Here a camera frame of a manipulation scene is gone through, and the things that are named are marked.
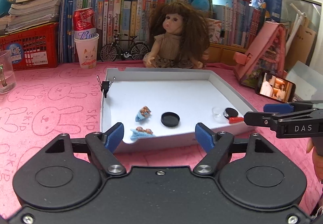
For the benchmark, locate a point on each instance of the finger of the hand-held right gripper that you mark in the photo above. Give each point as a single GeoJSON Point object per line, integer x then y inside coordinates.
{"type": "Point", "coordinates": [276, 108]}
{"type": "Point", "coordinates": [260, 119]}

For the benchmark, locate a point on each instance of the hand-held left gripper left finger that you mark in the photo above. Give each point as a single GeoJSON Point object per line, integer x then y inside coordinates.
{"type": "Point", "coordinates": [114, 136]}

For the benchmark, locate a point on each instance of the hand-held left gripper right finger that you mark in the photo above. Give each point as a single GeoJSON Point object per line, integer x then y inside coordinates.
{"type": "Point", "coordinates": [203, 138]}

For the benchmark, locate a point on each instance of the blue bear hair clip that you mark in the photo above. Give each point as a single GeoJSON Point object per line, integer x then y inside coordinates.
{"type": "Point", "coordinates": [143, 113]}
{"type": "Point", "coordinates": [141, 133]}

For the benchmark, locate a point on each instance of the small clear jar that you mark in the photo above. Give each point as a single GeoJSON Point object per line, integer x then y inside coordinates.
{"type": "Point", "coordinates": [218, 114]}

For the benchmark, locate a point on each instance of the black round tin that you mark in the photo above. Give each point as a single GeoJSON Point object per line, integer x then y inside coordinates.
{"type": "Point", "coordinates": [231, 112]}

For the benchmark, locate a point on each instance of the black round lid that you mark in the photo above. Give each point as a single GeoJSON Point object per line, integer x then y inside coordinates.
{"type": "Point", "coordinates": [170, 119]}

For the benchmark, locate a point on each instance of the white cardboard box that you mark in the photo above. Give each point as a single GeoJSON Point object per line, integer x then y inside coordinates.
{"type": "Point", "coordinates": [164, 92]}

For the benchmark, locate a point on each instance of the person's right hand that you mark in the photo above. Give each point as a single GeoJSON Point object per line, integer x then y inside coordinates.
{"type": "Point", "coordinates": [309, 147]}

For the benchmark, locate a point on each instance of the smartphone with lit screen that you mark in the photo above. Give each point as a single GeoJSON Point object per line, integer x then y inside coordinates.
{"type": "Point", "coordinates": [275, 87]}

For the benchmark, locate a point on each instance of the clear plastic folder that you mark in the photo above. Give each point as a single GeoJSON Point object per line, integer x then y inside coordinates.
{"type": "Point", "coordinates": [306, 80]}

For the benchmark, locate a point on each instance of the small black binder clip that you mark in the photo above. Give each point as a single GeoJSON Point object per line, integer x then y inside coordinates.
{"type": "Point", "coordinates": [106, 85]}

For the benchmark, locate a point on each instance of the pink triangular dollhouse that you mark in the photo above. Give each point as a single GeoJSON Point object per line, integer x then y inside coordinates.
{"type": "Point", "coordinates": [265, 57]}

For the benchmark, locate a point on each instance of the pink bunny print towel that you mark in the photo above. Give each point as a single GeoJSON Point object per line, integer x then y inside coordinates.
{"type": "Point", "coordinates": [50, 112]}

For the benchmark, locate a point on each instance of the wooden drawer unit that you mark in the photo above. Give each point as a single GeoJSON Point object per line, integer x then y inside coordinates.
{"type": "Point", "coordinates": [227, 53]}

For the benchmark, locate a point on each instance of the black model bicycle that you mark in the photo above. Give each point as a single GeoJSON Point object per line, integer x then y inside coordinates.
{"type": "Point", "coordinates": [123, 48]}

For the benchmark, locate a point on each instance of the white cat paper cup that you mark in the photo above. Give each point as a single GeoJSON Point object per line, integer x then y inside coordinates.
{"type": "Point", "coordinates": [87, 52]}

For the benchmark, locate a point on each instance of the row of tall grey-blue books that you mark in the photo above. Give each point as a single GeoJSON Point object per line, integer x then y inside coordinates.
{"type": "Point", "coordinates": [239, 21]}

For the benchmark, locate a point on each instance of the white printed carton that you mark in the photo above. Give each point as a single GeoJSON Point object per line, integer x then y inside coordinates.
{"type": "Point", "coordinates": [215, 29]}

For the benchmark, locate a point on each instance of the brown haired doll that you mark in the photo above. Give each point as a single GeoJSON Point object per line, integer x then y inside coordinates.
{"type": "Point", "coordinates": [174, 37]}

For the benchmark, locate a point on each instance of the red drink can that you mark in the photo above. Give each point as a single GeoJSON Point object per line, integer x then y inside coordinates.
{"type": "Point", "coordinates": [84, 21]}

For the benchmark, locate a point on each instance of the row of colourful books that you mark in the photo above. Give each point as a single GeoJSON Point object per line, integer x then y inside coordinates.
{"type": "Point", "coordinates": [126, 16]}

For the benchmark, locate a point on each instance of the clear glass mug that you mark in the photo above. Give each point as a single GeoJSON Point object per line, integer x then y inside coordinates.
{"type": "Point", "coordinates": [6, 72]}

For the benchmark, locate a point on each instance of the row of blue workbooks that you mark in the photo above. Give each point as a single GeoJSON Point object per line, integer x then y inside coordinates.
{"type": "Point", "coordinates": [69, 11]}

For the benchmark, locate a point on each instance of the stack of lying books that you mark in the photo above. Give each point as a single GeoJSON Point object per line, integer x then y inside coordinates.
{"type": "Point", "coordinates": [35, 4]}

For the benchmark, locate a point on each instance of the white pipe frame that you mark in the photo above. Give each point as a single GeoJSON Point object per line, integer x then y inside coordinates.
{"type": "Point", "coordinates": [297, 21]}

